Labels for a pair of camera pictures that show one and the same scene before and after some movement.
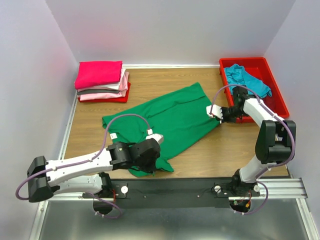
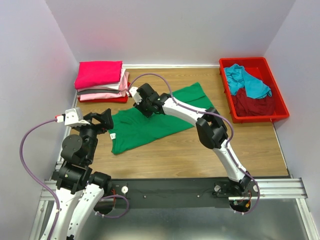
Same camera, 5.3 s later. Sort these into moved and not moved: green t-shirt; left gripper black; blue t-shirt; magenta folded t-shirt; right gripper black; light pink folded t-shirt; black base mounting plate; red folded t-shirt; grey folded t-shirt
Moved: right gripper black; left gripper black; green t-shirt
Not moved: red folded t-shirt; blue t-shirt; magenta folded t-shirt; grey folded t-shirt; light pink folded t-shirt; black base mounting plate
